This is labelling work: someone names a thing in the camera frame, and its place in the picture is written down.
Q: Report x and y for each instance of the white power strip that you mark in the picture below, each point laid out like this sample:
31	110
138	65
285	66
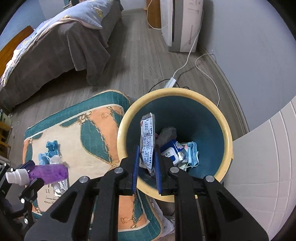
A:
170	83

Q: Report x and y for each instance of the small silver foil sachet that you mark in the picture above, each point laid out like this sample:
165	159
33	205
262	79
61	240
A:
147	141

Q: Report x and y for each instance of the green white medicine box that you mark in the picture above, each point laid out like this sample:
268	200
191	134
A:
185	165

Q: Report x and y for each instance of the blue white plastic wrapper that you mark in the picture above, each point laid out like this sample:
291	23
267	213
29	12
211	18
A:
175	152

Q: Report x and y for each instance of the yellow-rimmed teal trash bin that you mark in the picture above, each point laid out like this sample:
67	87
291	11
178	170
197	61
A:
195	118

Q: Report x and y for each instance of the purple spray bottle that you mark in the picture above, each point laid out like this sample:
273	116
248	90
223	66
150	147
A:
51	173

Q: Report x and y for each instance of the wooden chair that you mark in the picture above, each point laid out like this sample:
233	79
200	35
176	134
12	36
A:
5	130

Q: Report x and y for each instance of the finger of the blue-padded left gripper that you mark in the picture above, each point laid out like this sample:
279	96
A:
28	166

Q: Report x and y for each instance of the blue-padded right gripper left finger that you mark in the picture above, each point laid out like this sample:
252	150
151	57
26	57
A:
88	210

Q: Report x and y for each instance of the teal orange patterned cushion mat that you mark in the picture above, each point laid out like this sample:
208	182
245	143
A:
86	134

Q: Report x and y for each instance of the wooden headboard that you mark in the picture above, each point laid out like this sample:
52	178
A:
7	52

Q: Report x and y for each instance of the white tissue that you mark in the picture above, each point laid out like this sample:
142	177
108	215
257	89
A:
56	159

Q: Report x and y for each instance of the white panelled cabinet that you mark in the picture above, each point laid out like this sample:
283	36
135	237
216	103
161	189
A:
262	174

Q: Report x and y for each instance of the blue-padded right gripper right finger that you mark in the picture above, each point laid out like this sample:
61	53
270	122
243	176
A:
204	208

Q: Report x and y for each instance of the light blue face mask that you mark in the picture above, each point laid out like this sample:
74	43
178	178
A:
44	159
192	151

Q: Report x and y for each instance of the wooden nightstand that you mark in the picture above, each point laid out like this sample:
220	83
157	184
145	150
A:
153	12

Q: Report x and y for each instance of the silver foil blister pack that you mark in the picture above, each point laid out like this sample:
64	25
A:
59	188

